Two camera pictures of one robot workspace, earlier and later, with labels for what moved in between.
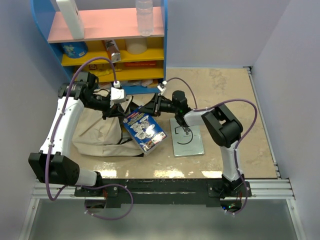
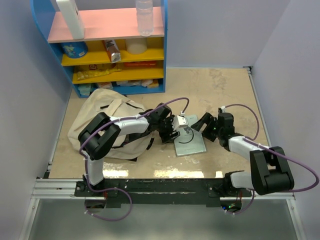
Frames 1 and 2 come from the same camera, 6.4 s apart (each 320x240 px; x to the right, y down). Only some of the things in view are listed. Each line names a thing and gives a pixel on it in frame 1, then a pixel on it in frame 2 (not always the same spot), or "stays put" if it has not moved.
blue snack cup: [74, 49] stays put
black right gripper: [153, 108] -> [204, 119]
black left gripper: [114, 111] -> [166, 137]
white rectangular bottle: [71, 13] stays put
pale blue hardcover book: [185, 145] stays put
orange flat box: [140, 63] stays put
